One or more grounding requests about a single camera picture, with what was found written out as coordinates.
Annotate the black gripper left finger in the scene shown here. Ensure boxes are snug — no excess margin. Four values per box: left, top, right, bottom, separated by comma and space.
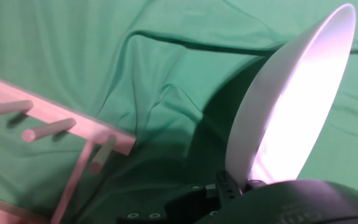
116, 170, 244, 224

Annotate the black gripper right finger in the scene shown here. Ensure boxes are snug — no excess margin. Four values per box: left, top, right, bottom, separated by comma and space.
246, 179, 269, 189

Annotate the white round dish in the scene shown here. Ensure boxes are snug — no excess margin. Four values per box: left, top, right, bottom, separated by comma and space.
224, 2, 357, 190

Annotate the wooden peg dish rack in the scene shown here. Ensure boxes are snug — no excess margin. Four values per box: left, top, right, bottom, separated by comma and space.
0, 70, 136, 224

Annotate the green cloth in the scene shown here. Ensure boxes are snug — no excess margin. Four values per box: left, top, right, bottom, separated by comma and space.
0, 0, 358, 224

